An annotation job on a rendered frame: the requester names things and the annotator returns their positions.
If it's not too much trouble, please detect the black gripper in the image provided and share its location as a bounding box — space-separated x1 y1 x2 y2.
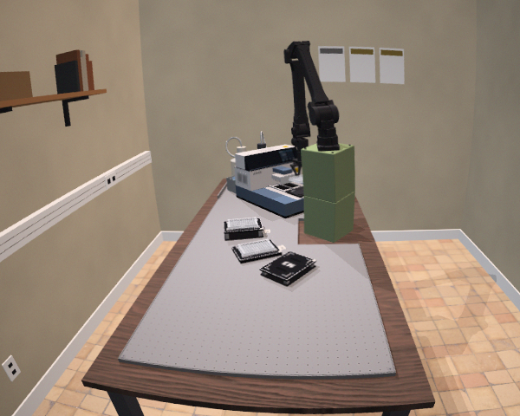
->
290 150 302 176

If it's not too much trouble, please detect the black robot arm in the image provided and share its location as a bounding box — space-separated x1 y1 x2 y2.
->
284 41 340 152

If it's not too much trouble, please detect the white microplate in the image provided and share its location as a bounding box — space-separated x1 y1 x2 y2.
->
288 175 303 184
227 218 258 230
237 239 275 256

